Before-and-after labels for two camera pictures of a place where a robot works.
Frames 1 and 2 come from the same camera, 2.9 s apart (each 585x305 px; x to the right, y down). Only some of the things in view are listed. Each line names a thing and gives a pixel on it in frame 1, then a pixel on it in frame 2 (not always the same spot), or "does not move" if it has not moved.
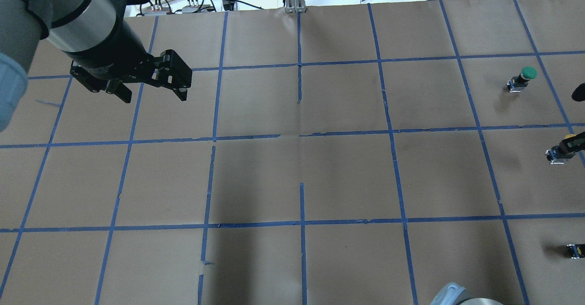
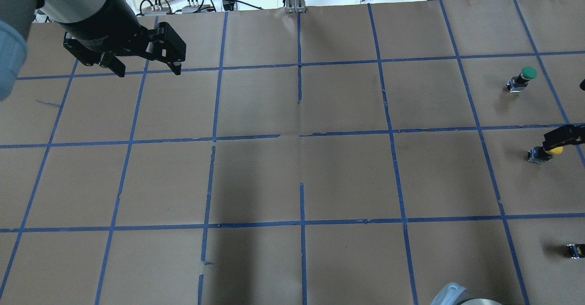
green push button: (518, 82) does not move
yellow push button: (556, 157) -> (539, 155)
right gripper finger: (573, 144) -> (569, 134)
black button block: (576, 251) does not move
